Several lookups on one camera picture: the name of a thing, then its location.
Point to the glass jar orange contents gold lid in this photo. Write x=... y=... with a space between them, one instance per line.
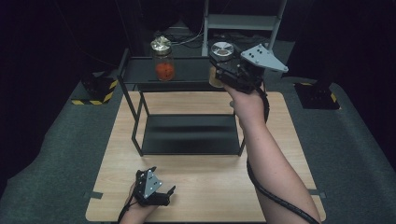
x=164 y=63

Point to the grey round table grommet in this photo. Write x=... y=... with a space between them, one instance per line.
x=231 y=104

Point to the black metal two-tier shelf rack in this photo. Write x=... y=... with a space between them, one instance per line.
x=190 y=133

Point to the grey metal stand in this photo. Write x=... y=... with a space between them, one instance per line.
x=239 y=21

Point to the black base yellow striped edge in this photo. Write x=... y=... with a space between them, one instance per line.
x=316 y=95
x=96 y=88

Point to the glass jar beige contents silver lid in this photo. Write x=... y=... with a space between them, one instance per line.
x=222 y=49

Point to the grey tape strip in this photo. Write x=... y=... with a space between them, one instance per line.
x=92 y=195
x=320 y=194

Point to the person's left hand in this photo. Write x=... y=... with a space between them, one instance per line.
x=140 y=210

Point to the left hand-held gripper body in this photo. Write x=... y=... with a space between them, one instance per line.
x=149 y=186

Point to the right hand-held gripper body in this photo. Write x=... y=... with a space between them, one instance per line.
x=249 y=68

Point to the person's right hand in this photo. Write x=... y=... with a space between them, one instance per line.
x=249 y=105

